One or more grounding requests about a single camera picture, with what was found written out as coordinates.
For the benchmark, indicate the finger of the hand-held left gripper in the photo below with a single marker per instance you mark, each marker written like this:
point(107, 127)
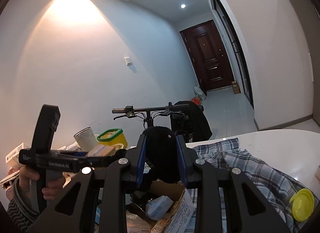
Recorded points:
point(100, 162)
point(75, 153)

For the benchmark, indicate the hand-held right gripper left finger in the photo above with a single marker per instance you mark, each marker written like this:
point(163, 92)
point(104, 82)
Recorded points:
point(141, 163)

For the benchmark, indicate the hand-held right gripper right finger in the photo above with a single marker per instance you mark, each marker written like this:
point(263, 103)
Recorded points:
point(181, 160)

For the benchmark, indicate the tan small box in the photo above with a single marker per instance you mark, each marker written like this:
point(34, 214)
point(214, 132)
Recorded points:
point(100, 151)

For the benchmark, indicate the black plush toy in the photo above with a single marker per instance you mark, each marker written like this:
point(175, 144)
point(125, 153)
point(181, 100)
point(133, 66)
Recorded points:
point(160, 148)

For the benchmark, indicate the white printed cardboard box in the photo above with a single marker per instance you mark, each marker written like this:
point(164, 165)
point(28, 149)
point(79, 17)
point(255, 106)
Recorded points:
point(181, 208)

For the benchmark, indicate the person's left forearm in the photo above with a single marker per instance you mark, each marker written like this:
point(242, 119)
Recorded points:
point(20, 213)

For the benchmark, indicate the person's left hand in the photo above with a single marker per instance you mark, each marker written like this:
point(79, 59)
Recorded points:
point(31, 176)

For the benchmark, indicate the pile of clear packets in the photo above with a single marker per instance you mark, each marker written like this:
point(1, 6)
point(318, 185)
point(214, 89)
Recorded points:
point(71, 146)

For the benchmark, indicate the white paper cup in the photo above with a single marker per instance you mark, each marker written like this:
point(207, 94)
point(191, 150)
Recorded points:
point(86, 139)

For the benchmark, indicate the yellow tub with green rim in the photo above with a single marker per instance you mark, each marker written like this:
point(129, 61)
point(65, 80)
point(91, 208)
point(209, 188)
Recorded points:
point(117, 139)

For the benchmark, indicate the black bicycle seat cover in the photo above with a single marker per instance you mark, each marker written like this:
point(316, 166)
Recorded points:
point(192, 123)

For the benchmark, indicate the white box with barcode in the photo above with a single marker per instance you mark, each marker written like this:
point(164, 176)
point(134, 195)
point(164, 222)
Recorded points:
point(15, 153)

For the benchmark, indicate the light blue snack packet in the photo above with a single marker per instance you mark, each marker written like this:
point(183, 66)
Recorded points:
point(157, 208)

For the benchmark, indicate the black bicycle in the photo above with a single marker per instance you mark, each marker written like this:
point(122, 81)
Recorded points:
point(150, 109)

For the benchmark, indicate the red plastic bag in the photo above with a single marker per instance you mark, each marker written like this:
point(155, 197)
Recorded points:
point(196, 101)

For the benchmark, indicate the white plastic bag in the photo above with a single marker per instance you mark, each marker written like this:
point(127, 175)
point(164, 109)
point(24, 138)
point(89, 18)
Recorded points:
point(199, 92)

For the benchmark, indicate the blue plaid shirt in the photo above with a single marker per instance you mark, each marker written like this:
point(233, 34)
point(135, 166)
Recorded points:
point(262, 173)

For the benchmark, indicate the small cardboard box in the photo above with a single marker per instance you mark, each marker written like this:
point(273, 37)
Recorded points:
point(235, 87)

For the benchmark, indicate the dark brown door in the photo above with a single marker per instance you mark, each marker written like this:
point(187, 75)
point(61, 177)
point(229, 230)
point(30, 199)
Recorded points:
point(207, 55)

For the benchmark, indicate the black framed glass door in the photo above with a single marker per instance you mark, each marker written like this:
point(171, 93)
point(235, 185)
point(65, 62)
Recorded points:
point(232, 47)

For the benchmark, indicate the yellow plastic lid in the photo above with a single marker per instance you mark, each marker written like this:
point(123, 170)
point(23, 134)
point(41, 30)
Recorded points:
point(301, 204)

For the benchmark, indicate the white wall switch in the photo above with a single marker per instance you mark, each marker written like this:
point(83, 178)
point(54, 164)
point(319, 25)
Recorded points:
point(128, 60)

